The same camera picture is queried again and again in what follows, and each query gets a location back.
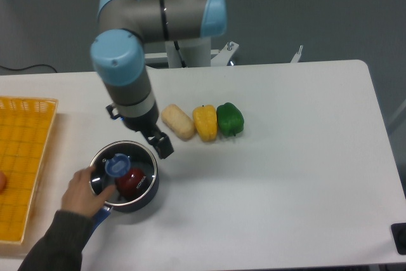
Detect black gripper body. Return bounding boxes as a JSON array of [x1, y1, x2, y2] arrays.
[[106, 103, 159, 135]]

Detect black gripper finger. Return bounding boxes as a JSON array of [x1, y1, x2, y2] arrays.
[[143, 127, 174, 159]]

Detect dark pot with blue handle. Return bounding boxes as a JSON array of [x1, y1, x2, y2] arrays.
[[89, 140, 160, 234]]

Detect glass pot lid blue knob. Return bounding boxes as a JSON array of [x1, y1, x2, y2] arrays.
[[89, 142, 157, 206]]

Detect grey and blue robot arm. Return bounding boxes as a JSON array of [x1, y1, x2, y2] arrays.
[[90, 0, 227, 159]]

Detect dark grey sleeved forearm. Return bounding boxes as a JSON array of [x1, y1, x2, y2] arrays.
[[18, 210, 94, 270]]

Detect person's hand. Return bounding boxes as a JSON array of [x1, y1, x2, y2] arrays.
[[61, 166, 116, 218]]

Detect beige bread loaf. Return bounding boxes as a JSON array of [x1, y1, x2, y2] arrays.
[[161, 104, 195, 140]]

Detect yellow bell pepper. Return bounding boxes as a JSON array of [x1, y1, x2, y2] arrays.
[[192, 105, 218, 142]]

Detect red bell pepper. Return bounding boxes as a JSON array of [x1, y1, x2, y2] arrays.
[[115, 168, 150, 201]]

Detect green bell pepper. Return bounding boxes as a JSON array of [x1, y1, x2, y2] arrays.
[[216, 102, 245, 137]]

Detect yellow wicker basket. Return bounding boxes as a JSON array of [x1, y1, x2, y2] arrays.
[[1, 96, 58, 244]]

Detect orange object in basket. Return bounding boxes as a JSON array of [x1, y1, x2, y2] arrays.
[[0, 171, 7, 192]]

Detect black device at table edge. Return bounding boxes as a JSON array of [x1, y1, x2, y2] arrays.
[[391, 223, 406, 255]]

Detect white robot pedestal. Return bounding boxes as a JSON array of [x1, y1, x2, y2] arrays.
[[165, 38, 211, 69]]

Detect black cable on floor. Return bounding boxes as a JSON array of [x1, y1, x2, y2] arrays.
[[0, 63, 58, 73]]

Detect white clamp bracket right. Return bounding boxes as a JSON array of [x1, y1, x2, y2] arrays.
[[291, 44, 303, 63]]

